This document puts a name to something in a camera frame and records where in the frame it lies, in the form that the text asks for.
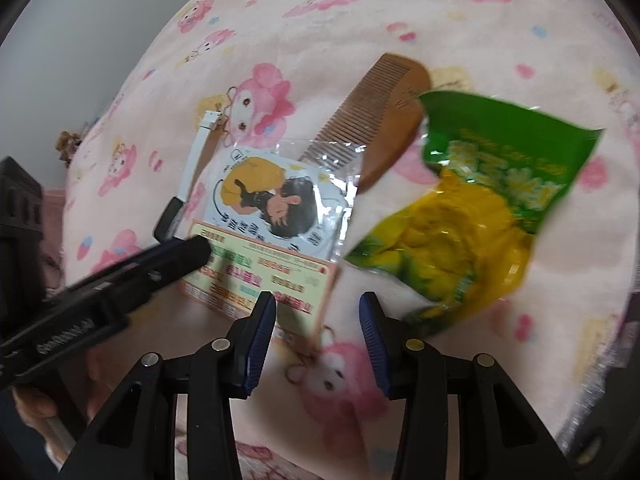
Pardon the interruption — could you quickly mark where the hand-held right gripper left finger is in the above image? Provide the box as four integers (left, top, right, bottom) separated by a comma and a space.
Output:
60, 291, 277, 480

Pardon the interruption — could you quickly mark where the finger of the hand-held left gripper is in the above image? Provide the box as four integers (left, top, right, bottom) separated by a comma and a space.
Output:
52, 236, 212, 313

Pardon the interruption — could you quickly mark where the wooden comb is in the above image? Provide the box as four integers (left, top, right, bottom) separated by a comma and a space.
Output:
299, 52, 432, 194

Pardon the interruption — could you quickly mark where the pink cartoon printed blanket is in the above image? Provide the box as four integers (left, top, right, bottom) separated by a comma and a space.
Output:
47, 0, 640, 480

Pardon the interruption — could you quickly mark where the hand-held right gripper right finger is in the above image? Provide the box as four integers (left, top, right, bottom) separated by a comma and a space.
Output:
359, 291, 576, 480

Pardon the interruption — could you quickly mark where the cartoon sticker card pack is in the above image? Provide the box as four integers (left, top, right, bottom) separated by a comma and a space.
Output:
181, 142, 362, 337

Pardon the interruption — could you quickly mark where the green and yellow snack bag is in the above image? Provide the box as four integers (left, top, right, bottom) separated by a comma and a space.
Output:
345, 91, 606, 339

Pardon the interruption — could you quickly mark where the small brown plush toy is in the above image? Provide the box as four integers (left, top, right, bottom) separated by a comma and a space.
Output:
56, 131, 84, 167

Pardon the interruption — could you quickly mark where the white smartwatch with black face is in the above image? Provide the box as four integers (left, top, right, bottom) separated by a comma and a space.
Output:
152, 109, 223, 245

